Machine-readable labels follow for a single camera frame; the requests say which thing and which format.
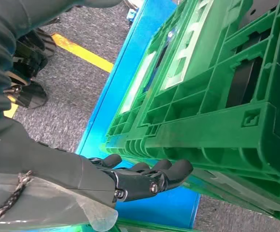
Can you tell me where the blue metal shelf rack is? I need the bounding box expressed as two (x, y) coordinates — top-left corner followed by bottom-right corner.
(76, 0), (201, 230)

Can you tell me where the black braided cable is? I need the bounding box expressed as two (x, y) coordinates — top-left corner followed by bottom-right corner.
(0, 171), (33, 231)

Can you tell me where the black robot leg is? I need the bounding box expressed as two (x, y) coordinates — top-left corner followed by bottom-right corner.
(11, 28), (57, 81)
(3, 72), (48, 110)

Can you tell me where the shiny silver mount plate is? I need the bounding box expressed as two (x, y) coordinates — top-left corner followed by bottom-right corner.
(0, 172), (119, 232)

